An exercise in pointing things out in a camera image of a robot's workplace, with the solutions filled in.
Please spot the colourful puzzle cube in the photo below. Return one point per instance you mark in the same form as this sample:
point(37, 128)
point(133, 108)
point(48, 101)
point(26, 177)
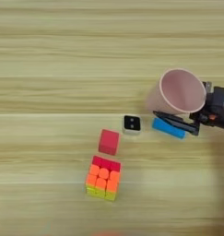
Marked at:
point(103, 179)

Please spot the black and white small cube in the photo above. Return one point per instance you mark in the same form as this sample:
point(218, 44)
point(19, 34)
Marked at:
point(132, 123)

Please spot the pink plastic cup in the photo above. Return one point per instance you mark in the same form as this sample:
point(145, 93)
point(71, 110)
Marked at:
point(178, 92)

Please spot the blue rectangular block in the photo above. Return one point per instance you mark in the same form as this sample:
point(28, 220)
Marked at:
point(167, 128)

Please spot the black box with white label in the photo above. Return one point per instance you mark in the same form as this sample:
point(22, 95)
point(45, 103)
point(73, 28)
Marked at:
point(218, 99)

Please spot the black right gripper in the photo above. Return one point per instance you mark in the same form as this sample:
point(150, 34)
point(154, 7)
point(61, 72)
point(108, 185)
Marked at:
point(218, 120)

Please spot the red foam cube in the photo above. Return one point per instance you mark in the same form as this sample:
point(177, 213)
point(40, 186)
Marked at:
point(109, 142)

